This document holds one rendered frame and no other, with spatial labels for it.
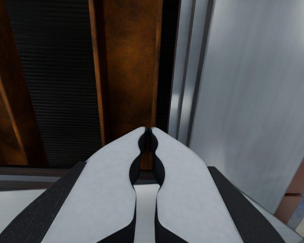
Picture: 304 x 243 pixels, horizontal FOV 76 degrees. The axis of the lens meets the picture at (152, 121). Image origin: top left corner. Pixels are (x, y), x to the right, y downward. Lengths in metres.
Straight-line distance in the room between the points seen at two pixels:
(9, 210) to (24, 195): 0.03
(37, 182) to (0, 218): 0.05
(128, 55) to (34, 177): 0.19
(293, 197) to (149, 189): 0.16
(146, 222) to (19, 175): 0.13
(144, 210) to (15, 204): 0.12
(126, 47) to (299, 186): 0.26
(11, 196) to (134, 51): 0.22
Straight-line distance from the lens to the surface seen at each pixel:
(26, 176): 0.23
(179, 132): 0.15
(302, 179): 0.25
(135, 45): 0.29
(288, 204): 0.27
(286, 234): 0.26
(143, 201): 0.19
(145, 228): 0.22
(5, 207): 0.24
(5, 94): 0.32
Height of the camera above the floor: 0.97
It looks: 61 degrees down
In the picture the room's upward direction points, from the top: 180 degrees counter-clockwise
